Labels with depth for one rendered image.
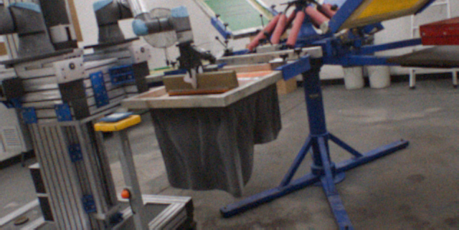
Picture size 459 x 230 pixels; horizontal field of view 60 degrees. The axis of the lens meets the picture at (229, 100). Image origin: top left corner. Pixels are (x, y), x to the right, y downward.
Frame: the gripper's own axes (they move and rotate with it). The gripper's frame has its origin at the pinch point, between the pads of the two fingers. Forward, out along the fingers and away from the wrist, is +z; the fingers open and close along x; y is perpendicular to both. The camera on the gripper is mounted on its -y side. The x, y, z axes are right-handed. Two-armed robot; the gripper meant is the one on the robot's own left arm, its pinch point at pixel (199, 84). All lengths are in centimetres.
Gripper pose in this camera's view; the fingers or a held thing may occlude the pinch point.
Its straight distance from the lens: 180.8
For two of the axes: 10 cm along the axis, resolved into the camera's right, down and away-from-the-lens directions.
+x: -5.5, 2.6, -8.0
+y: -8.1, 0.6, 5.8
